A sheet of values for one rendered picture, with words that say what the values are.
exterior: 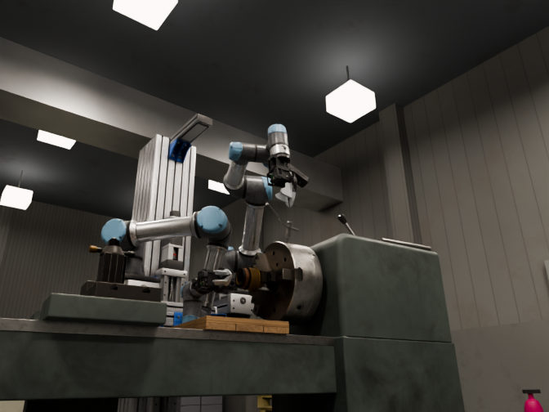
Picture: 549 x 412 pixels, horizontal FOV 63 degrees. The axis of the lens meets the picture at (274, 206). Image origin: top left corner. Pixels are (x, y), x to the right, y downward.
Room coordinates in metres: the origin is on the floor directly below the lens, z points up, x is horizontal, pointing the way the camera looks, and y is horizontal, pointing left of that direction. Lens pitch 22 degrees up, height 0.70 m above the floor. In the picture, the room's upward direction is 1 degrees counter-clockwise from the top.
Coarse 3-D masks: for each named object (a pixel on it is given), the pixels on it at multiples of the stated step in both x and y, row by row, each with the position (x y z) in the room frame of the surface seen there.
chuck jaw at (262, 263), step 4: (264, 252) 1.78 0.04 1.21; (256, 256) 1.75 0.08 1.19; (260, 256) 1.74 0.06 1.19; (264, 256) 1.75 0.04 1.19; (256, 260) 1.71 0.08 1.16; (260, 260) 1.73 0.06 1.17; (264, 260) 1.74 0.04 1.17; (252, 264) 1.69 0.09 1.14; (256, 264) 1.71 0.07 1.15; (260, 264) 1.71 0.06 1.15; (264, 264) 1.73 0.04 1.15; (268, 264) 1.74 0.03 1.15; (260, 268) 1.70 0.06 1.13; (264, 268) 1.71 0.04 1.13; (268, 268) 1.72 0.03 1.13
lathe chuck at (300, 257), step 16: (272, 256) 1.72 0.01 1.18; (288, 256) 1.62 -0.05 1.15; (304, 256) 1.64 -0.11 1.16; (304, 272) 1.61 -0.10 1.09; (272, 288) 1.77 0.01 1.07; (288, 288) 1.63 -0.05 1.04; (304, 288) 1.62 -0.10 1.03; (272, 304) 1.72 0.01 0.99; (288, 304) 1.63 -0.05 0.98; (304, 304) 1.65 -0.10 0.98; (288, 320) 1.71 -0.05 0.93
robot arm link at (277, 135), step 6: (270, 126) 1.54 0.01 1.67; (276, 126) 1.53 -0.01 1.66; (282, 126) 1.54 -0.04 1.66; (270, 132) 1.54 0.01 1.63; (276, 132) 1.53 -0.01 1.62; (282, 132) 1.53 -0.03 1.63; (270, 138) 1.54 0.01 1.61; (276, 138) 1.52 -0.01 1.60; (282, 138) 1.52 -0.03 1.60; (270, 144) 1.54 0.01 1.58; (276, 144) 1.52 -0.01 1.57; (282, 144) 1.52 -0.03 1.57
